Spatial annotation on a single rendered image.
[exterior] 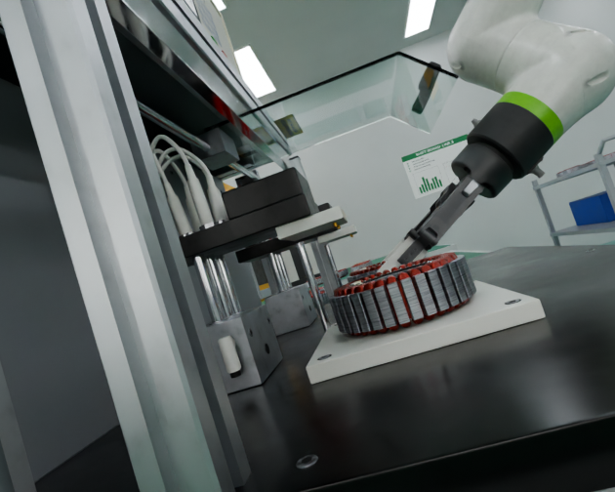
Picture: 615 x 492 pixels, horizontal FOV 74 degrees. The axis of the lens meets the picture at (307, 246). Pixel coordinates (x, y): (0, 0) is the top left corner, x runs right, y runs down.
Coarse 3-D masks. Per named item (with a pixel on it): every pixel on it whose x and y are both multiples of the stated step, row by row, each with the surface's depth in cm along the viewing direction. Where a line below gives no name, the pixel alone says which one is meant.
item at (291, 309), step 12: (300, 288) 56; (276, 300) 56; (288, 300) 55; (300, 300) 55; (276, 312) 56; (288, 312) 55; (300, 312) 55; (312, 312) 59; (276, 324) 56; (288, 324) 55; (300, 324) 55
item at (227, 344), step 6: (228, 336) 31; (222, 342) 30; (228, 342) 30; (234, 342) 31; (222, 348) 30; (228, 348) 30; (234, 348) 31; (222, 354) 30; (228, 354) 30; (234, 354) 30; (228, 360) 30; (234, 360) 30; (228, 366) 30; (234, 366) 30; (240, 366) 31; (228, 372) 30; (234, 372) 30; (240, 372) 31
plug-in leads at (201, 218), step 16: (176, 144) 33; (160, 160) 35; (192, 160) 37; (160, 176) 36; (192, 176) 33; (208, 176) 36; (192, 192) 33; (208, 192) 35; (176, 208) 34; (192, 208) 37; (208, 208) 33; (224, 208) 37; (176, 224) 34; (192, 224) 37; (208, 224) 32
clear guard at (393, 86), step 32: (384, 64) 52; (416, 64) 51; (288, 96) 53; (320, 96) 55; (352, 96) 59; (384, 96) 63; (416, 96) 60; (448, 96) 55; (224, 128) 56; (288, 128) 63; (320, 128) 68; (352, 128) 74; (256, 160) 74
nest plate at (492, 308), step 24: (480, 288) 34; (456, 312) 28; (480, 312) 26; (504, 312) 25; (528, 312) 24; (336, 336) 34; (360, 336) 31; (384, 336) 28; (408, 336) 26; (432, 336) 25; (456, 336) 25; (312, 360) 28; (336, 360) 26; (360, 360) 26; (384, 360) 26
